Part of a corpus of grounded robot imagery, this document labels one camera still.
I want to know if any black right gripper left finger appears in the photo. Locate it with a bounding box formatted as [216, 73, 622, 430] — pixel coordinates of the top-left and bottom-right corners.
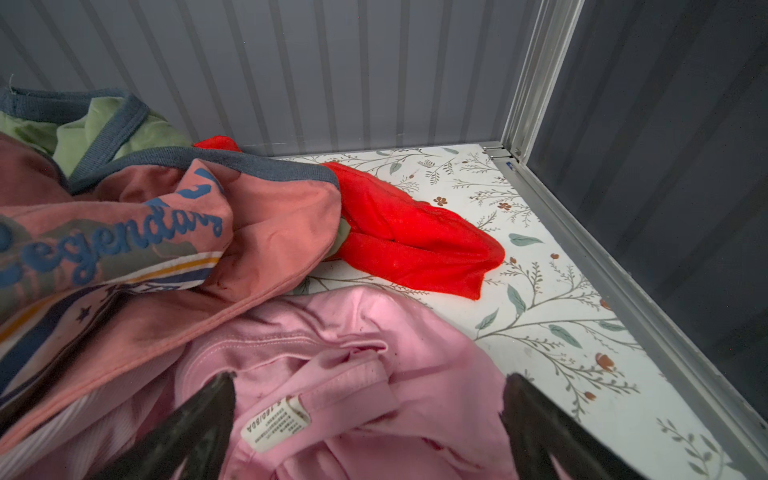
[93, 372, 236, 480]

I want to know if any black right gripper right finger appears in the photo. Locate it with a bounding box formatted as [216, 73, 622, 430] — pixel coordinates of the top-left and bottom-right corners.
[500, 373, 643, 479]

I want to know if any red cloth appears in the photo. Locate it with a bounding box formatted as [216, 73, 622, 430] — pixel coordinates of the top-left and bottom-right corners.
[193, 135, 506, 301]

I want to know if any floral table mat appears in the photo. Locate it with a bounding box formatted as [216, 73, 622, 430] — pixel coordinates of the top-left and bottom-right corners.
[300, 144, 748, 479]

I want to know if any light pink shirt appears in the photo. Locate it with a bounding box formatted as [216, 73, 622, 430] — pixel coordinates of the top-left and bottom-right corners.
[1, 287, 517, 479]

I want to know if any salmon pink printed shirt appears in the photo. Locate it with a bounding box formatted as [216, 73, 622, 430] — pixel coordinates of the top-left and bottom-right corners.
[1, 136, 341, 451]

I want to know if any green shirt grey collar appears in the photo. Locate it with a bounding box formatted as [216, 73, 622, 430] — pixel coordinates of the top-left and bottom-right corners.
[1, 88, 192, 180]

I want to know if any aluminium frame rail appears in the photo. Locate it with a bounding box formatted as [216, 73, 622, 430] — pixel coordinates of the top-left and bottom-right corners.
[488, 1, 767, 479]

